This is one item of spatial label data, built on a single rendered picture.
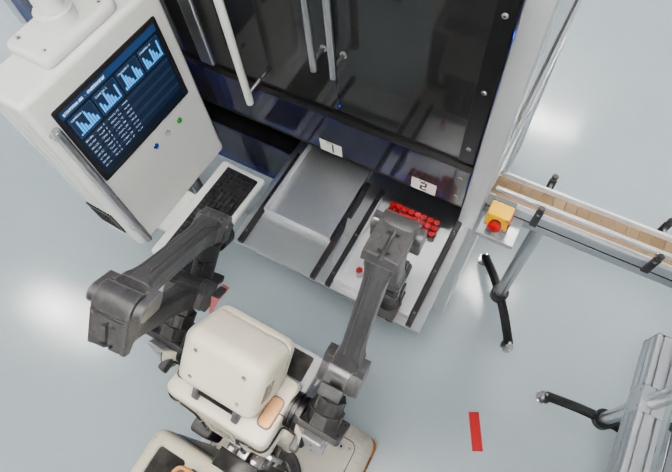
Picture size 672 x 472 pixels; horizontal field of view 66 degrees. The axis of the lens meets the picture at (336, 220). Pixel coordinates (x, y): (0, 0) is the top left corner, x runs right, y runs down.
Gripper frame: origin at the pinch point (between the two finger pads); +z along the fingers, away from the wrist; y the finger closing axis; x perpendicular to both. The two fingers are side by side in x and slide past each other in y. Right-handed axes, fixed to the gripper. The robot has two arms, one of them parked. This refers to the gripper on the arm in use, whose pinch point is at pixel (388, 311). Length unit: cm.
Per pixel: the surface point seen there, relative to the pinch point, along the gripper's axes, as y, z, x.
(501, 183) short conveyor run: 57, -2, -14
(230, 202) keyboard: 12, 8, 71
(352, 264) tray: 9.3, 2.0, 17.6
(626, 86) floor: 217, 94, -52
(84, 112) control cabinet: -3, -52, 89
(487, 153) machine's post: 40, -39, -9
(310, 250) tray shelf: 7.4, 2.1, 32.5
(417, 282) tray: 13.3, 2.1, -3.8
